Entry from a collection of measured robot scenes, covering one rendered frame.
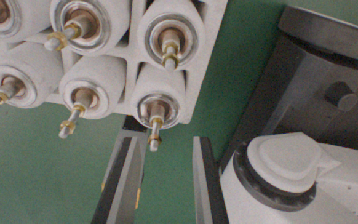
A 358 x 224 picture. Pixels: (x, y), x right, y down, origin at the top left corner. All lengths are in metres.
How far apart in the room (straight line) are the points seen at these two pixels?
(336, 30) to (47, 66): 0.50
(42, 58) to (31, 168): 0.70
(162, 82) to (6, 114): 0.65
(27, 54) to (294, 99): 0.49
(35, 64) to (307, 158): 0.46
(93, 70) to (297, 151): 0.35
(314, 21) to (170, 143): 0.55
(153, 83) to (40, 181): 0.87
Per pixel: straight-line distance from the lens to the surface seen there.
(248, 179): 0.34
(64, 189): 1.10
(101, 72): 0.34
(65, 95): 0.37
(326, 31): 0.45
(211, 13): 0.36
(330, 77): 0.45
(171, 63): 0.21
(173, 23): 0.28
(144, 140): 0.48
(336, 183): 0.49
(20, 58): 0.39
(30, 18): 0.35
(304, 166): 0.37
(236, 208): 0.38
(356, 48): 0.47
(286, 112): 0.48
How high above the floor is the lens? 0.53
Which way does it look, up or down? 54 degrees down
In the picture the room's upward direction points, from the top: 178 degrees clockwise
